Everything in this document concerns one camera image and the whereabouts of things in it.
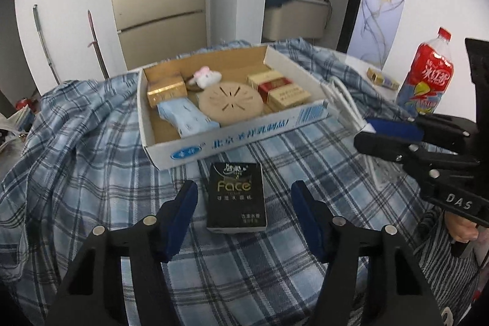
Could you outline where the yellow cigarette box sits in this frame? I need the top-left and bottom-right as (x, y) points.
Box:
(267, 84), (311, 112)

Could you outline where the pink white plush toy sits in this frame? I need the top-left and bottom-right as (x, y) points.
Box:
(188, 66), (222, 89)

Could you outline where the light blue tissue pack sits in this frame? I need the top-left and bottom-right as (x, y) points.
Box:
(157, 97), (220, 138)

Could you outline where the grey mop handle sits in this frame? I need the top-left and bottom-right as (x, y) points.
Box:
(32, 4), (61, 85)

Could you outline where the small yellow box on table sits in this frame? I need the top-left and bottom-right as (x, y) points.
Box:
(366, 68), (399, 91)

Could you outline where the red broom handle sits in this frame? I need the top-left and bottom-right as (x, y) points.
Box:
(87, 10), (109, 79)

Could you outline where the gold yellow box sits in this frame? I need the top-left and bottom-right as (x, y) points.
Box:
(147, 75), (187, 108)

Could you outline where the red gold cigarette box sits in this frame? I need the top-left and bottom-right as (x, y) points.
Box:
(257, 77), (293, 103)

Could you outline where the person's right hand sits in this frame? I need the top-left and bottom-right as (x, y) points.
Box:
(444, 212), (479, 243)

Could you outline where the round tan silicone mat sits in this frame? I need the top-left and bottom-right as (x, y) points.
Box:
(198, 82), (264, 126)

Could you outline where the black Face tissue pack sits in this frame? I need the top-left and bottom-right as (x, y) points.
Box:
(206, 162), (268, 234)

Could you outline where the white cable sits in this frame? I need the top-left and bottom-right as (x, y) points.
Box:
(320, 75), (402, 193)

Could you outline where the beige bathroom vanity cabinet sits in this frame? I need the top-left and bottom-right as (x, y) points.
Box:
(262, 0), (332, 41)

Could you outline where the white cardboard tray box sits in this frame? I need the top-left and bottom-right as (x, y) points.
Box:
(137, 46), (329, 170)

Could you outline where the red iced tea bottle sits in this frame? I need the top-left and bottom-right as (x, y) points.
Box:
(396, 27), (454, 117)

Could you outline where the blue plaid cloth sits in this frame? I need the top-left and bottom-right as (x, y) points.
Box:
(0, 37), (440, 326)

